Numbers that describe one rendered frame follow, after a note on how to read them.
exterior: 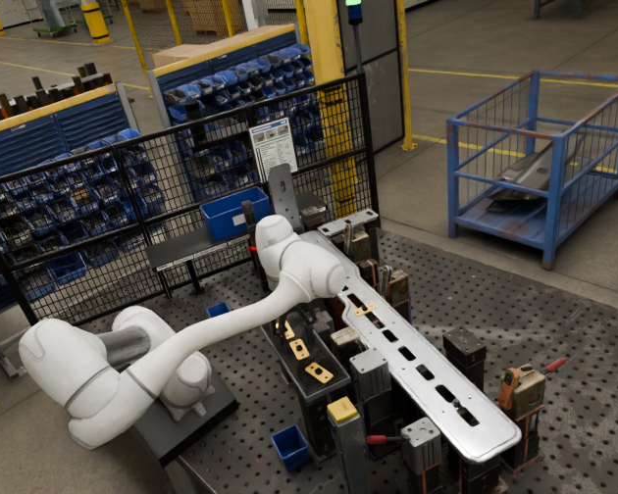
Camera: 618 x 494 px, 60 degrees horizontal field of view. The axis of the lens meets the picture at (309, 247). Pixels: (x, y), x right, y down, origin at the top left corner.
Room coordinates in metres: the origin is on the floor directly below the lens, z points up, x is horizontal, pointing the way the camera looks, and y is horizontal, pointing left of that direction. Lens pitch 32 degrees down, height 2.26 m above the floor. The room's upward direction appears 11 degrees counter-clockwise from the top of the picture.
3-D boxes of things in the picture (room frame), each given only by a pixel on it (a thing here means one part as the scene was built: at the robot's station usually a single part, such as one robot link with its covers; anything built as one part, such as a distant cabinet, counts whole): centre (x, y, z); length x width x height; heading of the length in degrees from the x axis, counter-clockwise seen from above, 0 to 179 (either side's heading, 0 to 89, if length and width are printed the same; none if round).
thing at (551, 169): (3.49, -1.79, 0.47); 1.20 x 0.80 x 0.95; 128
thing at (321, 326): (1.38, 0.01, 0.90); 0.05 x 0.05 x 0.40; 19
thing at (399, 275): (1.65, -0.31, 0.87); 0.12 x 0.09 x 0.35; 109
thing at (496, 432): (1.52, -0.17, 1.00); 1.38 x 0.22 x 0.02; 19
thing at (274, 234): (1.20, 0.08, 1.54); 0.13 x 0.11 x 0.16; 36
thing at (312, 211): (2.28, -0.04, 0.88); 0.08 x 0.08 x 0.36; 19
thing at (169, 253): (2.32, 0.33, 1.01); 0.90 x 0.22 x 0.03; 109
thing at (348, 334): (1.33, -0.07, 0.89); 0.13 x 0.11 x 0.38; 109
